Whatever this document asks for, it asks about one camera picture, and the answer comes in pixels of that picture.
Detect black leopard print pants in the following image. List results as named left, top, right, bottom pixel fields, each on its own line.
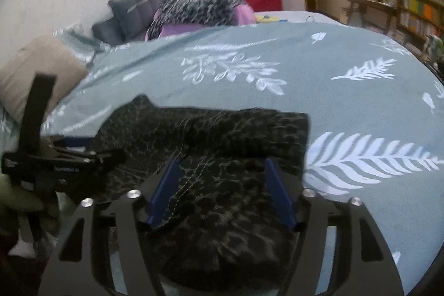
left=90, top=95, right=309, bottom=292

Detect left gloved hand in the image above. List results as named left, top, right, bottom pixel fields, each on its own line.
left=0, top=174, right=44, bottom=223

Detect beige pillow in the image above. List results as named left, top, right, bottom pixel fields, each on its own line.
left=0, top=34, right=90, bottom=125

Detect dark grey padded headboard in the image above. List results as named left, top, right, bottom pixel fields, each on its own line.
left=92, top=0, right=163, bottom=46

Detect grey leaf pattern duvet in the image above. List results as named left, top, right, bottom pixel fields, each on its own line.
left=0, top=22, right=444, bottom=296

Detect pink purple bedding pile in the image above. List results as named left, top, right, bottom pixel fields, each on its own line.
left=143, top=0, right=258, bottom=42

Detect leopard print blanket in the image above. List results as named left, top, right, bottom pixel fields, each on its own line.
left=145, top=0, right=249, bottom=40

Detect yellow blue round toy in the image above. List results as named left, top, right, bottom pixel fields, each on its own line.
left=255, top=14, right=280, bottom=23

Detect black metal chair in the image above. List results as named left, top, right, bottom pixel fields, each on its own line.
left=422, top=34, right=444, bottom=74

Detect dark wooden desk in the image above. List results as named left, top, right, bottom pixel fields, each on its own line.
left=341, top=0, right=398, bottom=33

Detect wooden bookshelf with books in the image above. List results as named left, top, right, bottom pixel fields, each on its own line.
left=396, top=0, right=443, bottom=55

